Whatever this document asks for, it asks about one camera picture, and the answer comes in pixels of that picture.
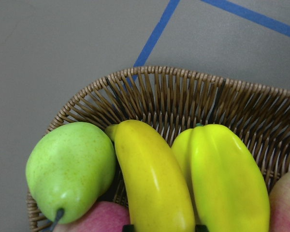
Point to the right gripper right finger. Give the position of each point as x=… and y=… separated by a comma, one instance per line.
x=201, y=228

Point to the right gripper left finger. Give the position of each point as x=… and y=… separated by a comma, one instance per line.
x=128, y=228

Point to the yellow banana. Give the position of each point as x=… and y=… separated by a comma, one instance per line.
x=158, y=196

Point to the woven brown fruit basket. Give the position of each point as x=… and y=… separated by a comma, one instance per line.
x=230, y=138

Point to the upper pink apple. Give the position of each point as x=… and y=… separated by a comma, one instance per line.
x=102, y=217

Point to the pink apple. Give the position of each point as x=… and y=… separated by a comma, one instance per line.
x=102, y=217
x=280, y=205

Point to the green apple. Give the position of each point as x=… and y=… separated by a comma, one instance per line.
x=69, y=169

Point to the lower pink apple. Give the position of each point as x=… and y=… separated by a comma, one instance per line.
x=280, y=205

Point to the brown paper table mat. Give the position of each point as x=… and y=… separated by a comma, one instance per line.
x=50, y=49

